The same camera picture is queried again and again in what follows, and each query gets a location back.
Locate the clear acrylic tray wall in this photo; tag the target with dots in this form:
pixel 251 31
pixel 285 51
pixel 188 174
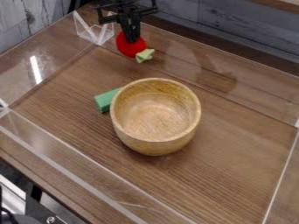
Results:
pixel 233 176

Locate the black metal table leg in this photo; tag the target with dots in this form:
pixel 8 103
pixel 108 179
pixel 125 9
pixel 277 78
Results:
pixel 36 210

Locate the wooden bowl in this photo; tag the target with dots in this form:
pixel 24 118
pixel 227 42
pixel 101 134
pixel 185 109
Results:
pixel 155 113

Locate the clear acrylic corner bracket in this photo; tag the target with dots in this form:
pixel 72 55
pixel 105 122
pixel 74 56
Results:
pixel 97 34

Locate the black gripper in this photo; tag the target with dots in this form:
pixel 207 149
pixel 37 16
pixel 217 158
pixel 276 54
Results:
pixel 125 12

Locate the red plush strawberry toy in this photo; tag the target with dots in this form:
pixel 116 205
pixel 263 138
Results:
pixel 135 50

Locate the green foam block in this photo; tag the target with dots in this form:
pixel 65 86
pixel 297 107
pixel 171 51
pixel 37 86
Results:
pixel 104 99

